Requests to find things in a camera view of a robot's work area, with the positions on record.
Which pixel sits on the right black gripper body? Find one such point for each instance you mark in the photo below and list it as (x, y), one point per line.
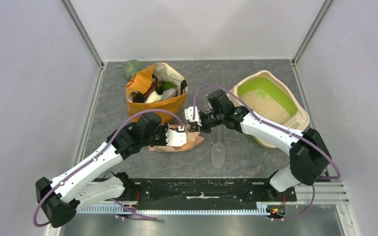
(209, 120)

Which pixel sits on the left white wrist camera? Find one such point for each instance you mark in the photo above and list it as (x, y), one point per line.
(176, 137)

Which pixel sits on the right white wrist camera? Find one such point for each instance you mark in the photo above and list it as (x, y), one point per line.
(192, 115)

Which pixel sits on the pink cat litter bag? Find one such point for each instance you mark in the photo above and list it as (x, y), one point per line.
(193, 139)

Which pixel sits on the orange paper bag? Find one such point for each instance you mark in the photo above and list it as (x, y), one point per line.
(158, 86)

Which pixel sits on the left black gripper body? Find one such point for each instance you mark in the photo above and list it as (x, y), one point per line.
(159, 137)

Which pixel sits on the clear plastic litter scoop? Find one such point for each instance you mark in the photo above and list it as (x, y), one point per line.
(218, 150)

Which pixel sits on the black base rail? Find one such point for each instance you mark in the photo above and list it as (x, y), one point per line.
(200, 193)

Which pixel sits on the beige green litter box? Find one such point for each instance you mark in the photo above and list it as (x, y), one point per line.
(272, 99)

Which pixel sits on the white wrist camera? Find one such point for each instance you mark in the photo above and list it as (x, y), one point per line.
(176, 137)
(192, 115)

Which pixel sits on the green round vegetable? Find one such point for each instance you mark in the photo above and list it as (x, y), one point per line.
(130, 68)

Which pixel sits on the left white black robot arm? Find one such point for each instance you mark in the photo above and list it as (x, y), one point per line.
(61, 197)

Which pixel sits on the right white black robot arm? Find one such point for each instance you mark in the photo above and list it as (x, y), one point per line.
(308, 155)

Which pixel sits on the green leaf in bag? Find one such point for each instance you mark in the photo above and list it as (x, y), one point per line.
(167, 85)

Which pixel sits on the white bottle in bag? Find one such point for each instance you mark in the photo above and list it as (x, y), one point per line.
(154, 96)

